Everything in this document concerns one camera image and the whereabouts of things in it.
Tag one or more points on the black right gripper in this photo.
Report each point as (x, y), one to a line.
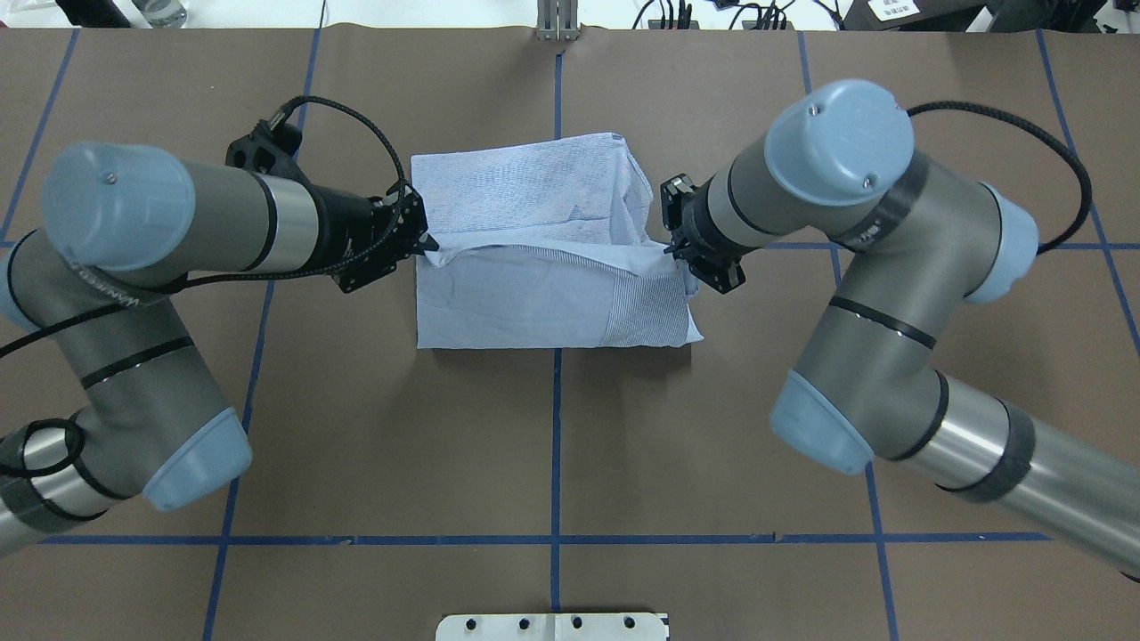
(694, 233)

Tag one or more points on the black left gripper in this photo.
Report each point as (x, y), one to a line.
(346, 223)

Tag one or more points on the blue striped button shirt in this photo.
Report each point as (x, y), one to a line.
(545, 245)

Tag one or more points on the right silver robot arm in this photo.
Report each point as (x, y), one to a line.
(924, 240)

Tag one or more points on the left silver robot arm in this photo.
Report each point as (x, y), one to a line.
(126, 227)

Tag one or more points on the clear water bottle black lid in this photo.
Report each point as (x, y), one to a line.
(162, 13)

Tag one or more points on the aluminium frame post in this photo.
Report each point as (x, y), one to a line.
(558, 20)

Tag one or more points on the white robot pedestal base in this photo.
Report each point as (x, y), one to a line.
(555, 626)

